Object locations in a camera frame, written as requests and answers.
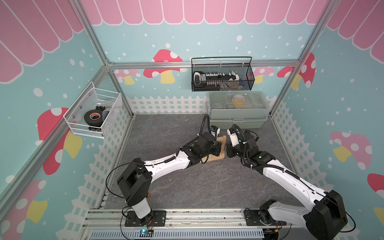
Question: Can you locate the wooden jewelry display stand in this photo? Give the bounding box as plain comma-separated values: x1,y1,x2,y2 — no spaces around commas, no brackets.
202,136,227,163

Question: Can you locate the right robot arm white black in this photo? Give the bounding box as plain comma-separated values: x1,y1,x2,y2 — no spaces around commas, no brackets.
227,125,352,240

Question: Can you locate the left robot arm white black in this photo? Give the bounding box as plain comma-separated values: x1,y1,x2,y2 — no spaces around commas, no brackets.
106,114,222,227

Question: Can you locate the green plastic storage box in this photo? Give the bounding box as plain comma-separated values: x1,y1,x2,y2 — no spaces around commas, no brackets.
207,92,270,129

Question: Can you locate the yellow item in box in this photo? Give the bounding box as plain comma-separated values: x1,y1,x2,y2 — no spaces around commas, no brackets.
232,95,246,108

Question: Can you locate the white black device in basket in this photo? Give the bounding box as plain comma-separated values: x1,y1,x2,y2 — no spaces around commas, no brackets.
192,72,240,89

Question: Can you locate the green circuit board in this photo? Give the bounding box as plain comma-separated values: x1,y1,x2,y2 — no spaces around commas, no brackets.
139,229,154,238

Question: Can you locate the black tape roll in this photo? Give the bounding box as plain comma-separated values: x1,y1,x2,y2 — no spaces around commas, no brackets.
84,110,104,128

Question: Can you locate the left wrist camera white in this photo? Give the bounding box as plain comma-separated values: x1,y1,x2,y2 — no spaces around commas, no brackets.
210,126,220,140

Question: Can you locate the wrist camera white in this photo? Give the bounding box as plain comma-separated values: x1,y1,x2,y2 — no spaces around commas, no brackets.
210,126,220,140
227,128,239,147

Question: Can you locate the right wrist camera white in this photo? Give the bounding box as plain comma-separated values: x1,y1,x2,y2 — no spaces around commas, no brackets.
227,128,239,147

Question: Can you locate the black wire mesh basket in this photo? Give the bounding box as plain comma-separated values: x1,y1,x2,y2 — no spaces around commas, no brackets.
191,57,255,92

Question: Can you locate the white wire basket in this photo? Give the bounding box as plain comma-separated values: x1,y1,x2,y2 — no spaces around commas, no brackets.
63,83,123,139

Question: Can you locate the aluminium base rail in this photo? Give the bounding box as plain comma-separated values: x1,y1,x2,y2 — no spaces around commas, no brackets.
78,209,314,240

